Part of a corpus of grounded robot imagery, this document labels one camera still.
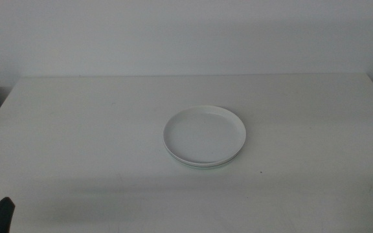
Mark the white shallow bowl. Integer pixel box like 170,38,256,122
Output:
162,105,247,164

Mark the mint green shallow bowl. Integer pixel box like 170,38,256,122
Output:
168,151,240,170

